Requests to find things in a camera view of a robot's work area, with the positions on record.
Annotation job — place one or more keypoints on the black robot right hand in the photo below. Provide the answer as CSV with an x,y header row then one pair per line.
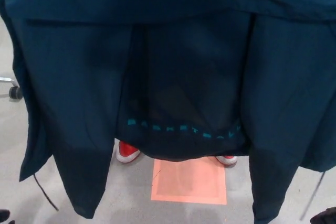
x,y
325,217

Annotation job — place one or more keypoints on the dark teal coat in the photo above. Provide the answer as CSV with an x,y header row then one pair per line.
x,y
78,77

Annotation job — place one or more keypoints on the red white sneaker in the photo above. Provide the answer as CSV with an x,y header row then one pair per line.
x,y
128,151
228,159

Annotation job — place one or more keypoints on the orange square floor marking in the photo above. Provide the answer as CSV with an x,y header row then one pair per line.
x,y
189,179

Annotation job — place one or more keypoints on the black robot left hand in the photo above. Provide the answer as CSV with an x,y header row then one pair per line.
x,y
4,216

